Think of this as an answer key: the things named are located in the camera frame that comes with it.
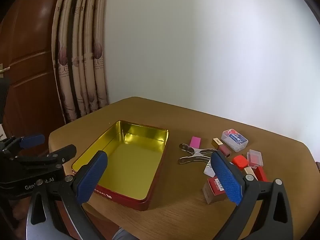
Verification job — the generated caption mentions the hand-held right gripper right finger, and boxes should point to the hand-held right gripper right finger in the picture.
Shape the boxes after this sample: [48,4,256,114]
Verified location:
[210,151,293,240]

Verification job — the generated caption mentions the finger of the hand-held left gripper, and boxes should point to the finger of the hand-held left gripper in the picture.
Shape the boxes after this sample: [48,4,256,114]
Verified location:
[0,134,46,157]
[15,144,77,172]

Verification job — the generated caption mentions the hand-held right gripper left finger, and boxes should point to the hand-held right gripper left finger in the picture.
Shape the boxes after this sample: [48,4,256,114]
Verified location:
[26,151,108,240]

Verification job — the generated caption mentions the red barcode carton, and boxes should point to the red barcode carton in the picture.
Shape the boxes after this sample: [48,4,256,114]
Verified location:
[202,176,228,205]

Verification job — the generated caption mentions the zebra striped block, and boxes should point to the zebra striped block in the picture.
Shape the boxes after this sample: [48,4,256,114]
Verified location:
[203,161,216,177]

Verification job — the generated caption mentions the small red-capped jar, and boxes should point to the small red-capped jar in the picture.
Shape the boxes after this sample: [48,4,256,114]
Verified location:
[230,155,249,170]

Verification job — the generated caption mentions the gold and red lipstick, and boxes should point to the gold and red lipstick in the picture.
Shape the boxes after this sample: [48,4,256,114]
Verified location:
[211,137,232,158]

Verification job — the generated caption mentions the clear plastic box red insert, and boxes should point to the clear plastic box red insert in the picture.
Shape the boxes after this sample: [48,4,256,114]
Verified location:
[246,149,264,167]

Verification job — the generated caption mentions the red block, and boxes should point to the red block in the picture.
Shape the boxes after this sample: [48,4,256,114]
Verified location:
[254,166,268,182]

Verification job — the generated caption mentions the metal bulldog clip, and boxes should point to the metal bulldog clip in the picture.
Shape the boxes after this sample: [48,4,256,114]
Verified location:
[178,143,218,165]

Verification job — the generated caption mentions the clear floss box blue label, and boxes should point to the clear floss box blue label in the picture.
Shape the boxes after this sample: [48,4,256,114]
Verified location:
[221,128,249,152]

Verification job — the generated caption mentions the red tin box gold inside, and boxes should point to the red tin box gold inside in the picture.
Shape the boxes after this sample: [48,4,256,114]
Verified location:
[71,120,169,212]

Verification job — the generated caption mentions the person's grey trousers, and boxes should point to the person's grey trousers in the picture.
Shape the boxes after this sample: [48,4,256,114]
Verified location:
[111,226,140,240]

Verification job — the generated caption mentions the beige flower print curtain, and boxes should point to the beige flower print curtain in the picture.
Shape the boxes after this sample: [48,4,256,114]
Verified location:
[51,0,110,124]

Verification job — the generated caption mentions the brown wooden door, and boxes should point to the brown wooden door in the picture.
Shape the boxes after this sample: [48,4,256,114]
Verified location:
[0,0,67,160]

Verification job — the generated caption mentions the brass door handle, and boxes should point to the brass door handle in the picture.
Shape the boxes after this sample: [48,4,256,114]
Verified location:
[0,64,11,78]

